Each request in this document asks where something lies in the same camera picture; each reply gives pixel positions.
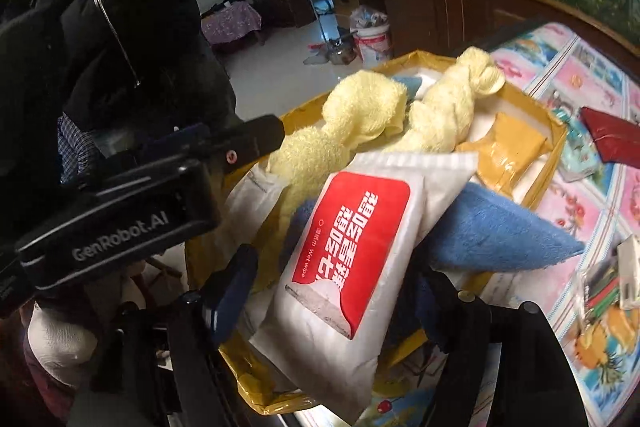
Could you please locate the white knit cloth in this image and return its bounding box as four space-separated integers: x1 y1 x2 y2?
26 302 98 385

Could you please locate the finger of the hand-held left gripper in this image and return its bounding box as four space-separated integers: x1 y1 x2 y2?
209 114 287 174
142 122 216 158

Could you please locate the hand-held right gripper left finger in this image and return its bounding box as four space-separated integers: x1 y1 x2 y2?
107 244 261 427

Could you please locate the yellow snack packet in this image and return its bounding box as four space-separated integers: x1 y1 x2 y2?
456 112 548 198

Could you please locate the yellow fluffy towel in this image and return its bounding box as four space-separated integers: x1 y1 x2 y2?
382 47 507 154
260 72 411 288

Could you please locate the pale blue packet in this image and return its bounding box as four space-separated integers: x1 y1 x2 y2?
552 109 598 182

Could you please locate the small pale blue cloth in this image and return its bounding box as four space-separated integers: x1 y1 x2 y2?
390 76 426 100

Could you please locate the person's black jacket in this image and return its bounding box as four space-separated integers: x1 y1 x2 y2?
0 0 242 188

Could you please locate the dark blue cloth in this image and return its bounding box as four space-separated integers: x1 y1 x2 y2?
395 279 441 348

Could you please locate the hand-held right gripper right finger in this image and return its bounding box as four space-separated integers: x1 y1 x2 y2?
420 268 589 427

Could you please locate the dark wooden cabinet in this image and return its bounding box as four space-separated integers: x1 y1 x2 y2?
345 0 566 58

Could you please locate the light blue towel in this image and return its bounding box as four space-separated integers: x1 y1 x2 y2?
287 183 586 274

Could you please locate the white wet wipe packet red label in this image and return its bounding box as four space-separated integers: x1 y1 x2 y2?
247 151 480 426

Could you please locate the yellow storage bag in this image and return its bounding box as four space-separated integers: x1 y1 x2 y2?
186 49 571 417

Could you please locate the white plastic bucket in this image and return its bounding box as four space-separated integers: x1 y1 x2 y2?
350 19 393 68

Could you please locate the small table with pink cloth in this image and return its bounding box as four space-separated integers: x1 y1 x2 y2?
201 0 266 52

